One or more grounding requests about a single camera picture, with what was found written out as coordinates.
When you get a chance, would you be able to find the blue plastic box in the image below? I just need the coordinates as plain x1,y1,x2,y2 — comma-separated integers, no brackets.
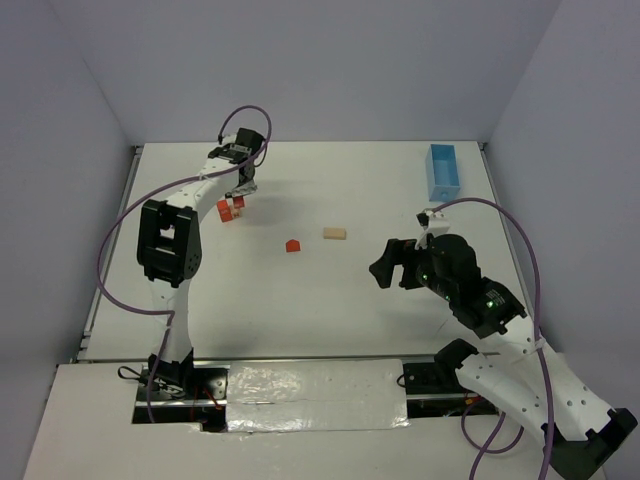
426,144,460,202

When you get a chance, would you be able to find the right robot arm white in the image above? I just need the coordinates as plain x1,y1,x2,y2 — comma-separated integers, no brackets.
369,234,638,479

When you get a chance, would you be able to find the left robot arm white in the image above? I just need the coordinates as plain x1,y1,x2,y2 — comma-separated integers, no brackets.
137,128,265,388

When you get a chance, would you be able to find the natural flat wood block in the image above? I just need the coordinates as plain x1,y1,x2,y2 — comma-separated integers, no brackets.
323,227,347,240

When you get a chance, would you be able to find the red house-shaped block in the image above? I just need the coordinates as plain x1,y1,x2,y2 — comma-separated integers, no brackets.
285,239,301,253

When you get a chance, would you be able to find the silver foil tape sheet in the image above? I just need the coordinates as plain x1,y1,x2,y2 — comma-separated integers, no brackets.
226,359,409,433

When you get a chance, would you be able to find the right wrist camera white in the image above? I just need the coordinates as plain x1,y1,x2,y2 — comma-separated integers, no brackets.
415,209,450,250

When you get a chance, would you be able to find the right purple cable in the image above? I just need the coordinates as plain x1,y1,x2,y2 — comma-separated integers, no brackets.
429,198,555,480

